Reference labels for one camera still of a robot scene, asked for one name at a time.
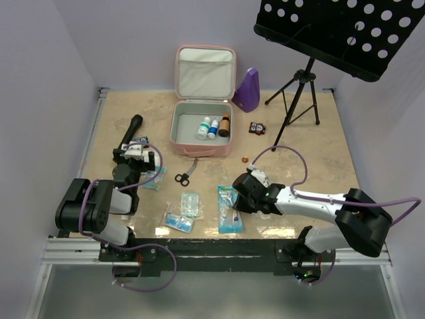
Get large blue packet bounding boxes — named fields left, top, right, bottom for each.
left=218, top=185, right=244, bottom=233

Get brown medicine bottle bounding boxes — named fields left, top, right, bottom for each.
left=218, top=114, right=230, bottom=138

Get white blue small bottle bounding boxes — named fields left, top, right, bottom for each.
left=207, top=118, right=220, bottom=140

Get white green bottle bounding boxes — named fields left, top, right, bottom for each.
left=195, top=116, right=211, bottom=140

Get pink medicine kit case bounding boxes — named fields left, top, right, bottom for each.
left=169, top=45, right=236, bottom=158

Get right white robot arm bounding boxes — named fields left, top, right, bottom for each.
left=232, top=173, right=392, bottom=261

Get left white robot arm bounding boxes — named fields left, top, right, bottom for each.
left=55, top=143, right=163, bottom=261

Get bandage packet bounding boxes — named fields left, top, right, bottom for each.
left=262, top=176, right=271, bottom=188

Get teal topped zip bag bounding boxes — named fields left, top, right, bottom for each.
left=141, top=166, right=166, bottom=191

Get blue owl block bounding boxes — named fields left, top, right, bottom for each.
left=135, top=136, right=149, bottom=143

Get black microphone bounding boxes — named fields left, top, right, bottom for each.
left=120, top=114, right=143, bottom=145

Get teal blister pack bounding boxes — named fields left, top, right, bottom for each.
left=181, top=193, right=200, bottom=218

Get owl pattern block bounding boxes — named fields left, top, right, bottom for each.
left=248, top=122, right=266, bottom=136

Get blue white sachet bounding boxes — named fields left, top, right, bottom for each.
left=165, top=213, right=195, bottom=233

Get purple metronome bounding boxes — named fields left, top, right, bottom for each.
left=232, top=68, right=260, bottom=113

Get black music stand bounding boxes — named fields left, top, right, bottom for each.
left=254, top=1, right=424, bottom=150

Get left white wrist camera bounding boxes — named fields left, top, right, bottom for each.
left=120, top=142, right=157, bottom=163

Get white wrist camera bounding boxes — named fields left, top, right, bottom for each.
left=247, top=164, right=268, bottom=183
left=120, top=142, right=157, bottom=163

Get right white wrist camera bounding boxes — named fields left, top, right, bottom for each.
left=247, top=164, right=268, bottom=183

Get black handled scissors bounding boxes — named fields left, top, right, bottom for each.
left=175, top=158, right=199, bottom=187

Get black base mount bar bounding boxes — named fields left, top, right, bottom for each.
left=99, top=238, right=335, bottom=277

